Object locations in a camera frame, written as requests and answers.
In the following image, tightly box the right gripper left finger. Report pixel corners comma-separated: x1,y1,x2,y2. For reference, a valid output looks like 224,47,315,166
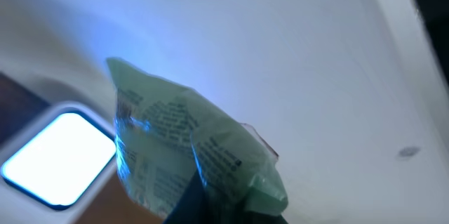
163,171,210,224

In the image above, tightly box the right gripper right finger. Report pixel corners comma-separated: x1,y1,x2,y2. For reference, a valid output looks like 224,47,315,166
242,211,288,224

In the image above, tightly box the light green wipes packet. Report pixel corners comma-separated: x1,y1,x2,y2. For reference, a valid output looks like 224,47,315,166
107,58,288,223

